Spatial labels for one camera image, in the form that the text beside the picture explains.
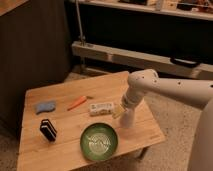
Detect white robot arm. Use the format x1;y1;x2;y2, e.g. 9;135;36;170
120;69;213;171

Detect black whiteboard eraser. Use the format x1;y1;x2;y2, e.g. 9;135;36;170
40;119;57;142

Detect white rectangular box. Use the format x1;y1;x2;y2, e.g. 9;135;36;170
89;102;114;116

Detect green bowl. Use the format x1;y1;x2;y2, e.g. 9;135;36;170
80;123;118;162

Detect wooden table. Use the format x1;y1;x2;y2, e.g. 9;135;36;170
17;71;165;171

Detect blue sponge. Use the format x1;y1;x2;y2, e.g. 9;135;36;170
35;101;56;114

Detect metal pole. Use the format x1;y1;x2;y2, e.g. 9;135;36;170
75;0;85;46

